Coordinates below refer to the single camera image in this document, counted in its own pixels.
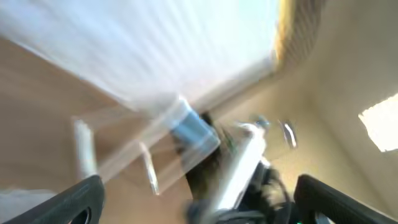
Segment white and blue stand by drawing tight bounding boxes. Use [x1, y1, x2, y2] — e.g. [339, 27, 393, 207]
[72, 95, 222, 197]

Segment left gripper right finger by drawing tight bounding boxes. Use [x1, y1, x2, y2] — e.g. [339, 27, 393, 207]
[293, 174, 398, 224]

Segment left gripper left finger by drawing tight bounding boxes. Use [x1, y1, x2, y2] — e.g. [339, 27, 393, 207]
[2, 174, 106, 224]

